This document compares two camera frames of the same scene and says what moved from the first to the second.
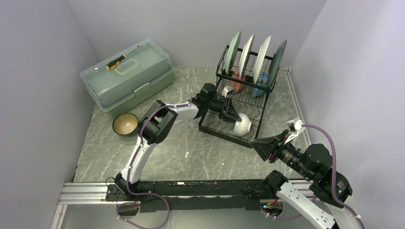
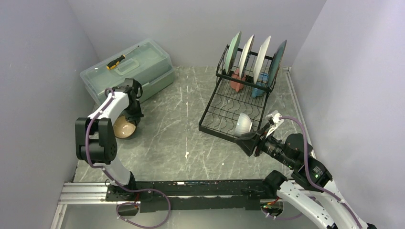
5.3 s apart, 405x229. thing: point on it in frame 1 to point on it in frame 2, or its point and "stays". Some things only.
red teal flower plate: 261,58 stays
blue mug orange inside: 263,80 stays
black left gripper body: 217,106 to 133,112
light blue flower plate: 232,52 stays
